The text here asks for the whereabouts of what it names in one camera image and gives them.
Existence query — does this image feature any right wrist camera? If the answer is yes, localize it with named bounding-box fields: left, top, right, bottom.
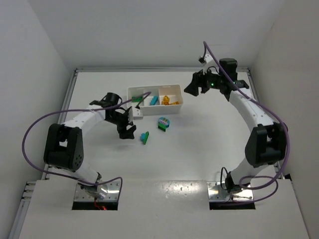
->
left=198, top=54, right=215, bottom=75

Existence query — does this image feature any green lego plate under teal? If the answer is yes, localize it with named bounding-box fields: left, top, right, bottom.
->
left=142, top=131, right=150, bottom=145

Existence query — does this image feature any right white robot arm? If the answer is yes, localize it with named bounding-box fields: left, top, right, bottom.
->
left=184, top=54, right=287, bottom=193

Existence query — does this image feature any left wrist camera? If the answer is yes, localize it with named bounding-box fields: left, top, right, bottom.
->
left=127, top=107, right=143, bottom=120

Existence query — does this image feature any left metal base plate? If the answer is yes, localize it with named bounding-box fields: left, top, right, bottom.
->
left=74, top=181, right=121, bottom=202

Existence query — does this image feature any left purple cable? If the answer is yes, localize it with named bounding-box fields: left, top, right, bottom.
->
left=21, top=91, right=152, bottom=197

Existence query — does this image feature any metal base plate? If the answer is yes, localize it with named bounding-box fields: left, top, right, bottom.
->
left=207, top=181, right=254, bottom=202
left=74, top=181, right=121, bottom=202

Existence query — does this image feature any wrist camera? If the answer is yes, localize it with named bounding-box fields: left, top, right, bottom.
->
left=198, top=54, right=215, bottom=75
left=127, top=107, right=143, bottom=120

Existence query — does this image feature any yellow round face lego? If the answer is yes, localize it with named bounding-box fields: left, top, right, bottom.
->
left=161, top=96, right=170, bottom=106

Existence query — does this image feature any green curved lego brick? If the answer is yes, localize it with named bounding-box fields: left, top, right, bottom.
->
left=158, top=122, right=167, bottom=132

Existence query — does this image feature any small teal lego brick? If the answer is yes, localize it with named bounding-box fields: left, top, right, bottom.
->
left=140, top=133, right=147, bottom=141

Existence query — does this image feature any teal frog lily lego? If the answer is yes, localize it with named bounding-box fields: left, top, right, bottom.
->
left=159, top=117, right=170, bottom=128

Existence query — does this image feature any white three-compartment tray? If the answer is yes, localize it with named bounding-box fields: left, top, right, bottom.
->
left=127, top=85, right=183, bottom=119

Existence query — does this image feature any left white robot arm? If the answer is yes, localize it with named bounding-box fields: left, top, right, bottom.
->
left=43, top=92, right=137, bottom=199

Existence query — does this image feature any teal 2x4 lego brick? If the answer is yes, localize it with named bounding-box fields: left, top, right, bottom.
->
left=149, top=96, right=159, bottom=106

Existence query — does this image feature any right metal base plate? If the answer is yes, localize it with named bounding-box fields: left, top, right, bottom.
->
left=207, top=181, right=254, bottom=202

